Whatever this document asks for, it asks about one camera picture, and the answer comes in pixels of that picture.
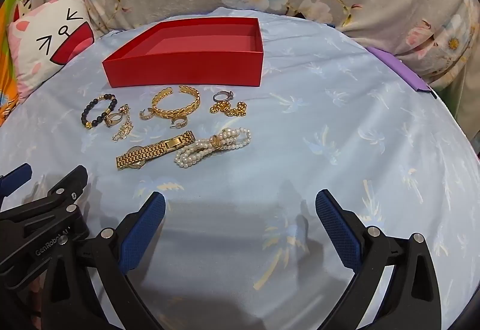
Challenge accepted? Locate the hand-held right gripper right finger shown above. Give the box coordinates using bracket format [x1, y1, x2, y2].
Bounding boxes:
[316, 190, 449, 330]

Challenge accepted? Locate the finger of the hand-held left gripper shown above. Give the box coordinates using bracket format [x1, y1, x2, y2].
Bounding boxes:
[0, 163, 32, 198]
[0, 165, 91, 274]

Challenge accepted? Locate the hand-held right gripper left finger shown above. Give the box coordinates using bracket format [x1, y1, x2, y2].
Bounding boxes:
[39, 191, 166, 330]

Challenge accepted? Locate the black bead bracelet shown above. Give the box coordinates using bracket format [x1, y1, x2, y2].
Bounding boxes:
[81, 94, 118, 129]

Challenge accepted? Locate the black clover gold necklace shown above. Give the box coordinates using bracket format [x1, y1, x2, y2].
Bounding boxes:
[112, 103, 135, 143]

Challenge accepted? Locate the gold chain bracelet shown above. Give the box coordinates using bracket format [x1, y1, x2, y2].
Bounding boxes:
[151, 86, 202, 121]
[209, 101, 249, 118]

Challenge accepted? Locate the red cardboard box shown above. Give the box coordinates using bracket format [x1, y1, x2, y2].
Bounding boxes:
[102, 17, 265, 89]

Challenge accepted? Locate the light blue palm-print sheet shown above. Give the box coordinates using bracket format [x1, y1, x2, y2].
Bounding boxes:
[0, 7, 480, 330]

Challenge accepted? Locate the orange patterned cloth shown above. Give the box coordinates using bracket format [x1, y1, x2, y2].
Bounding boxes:
[0, 0, 23, 121]

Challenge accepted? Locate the cat face cushion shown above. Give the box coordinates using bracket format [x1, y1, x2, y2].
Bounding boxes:
[7, 0, 94, 100]

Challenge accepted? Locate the purple sheet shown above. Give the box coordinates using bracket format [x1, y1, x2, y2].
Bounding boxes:
[365, 46, 432, 94]

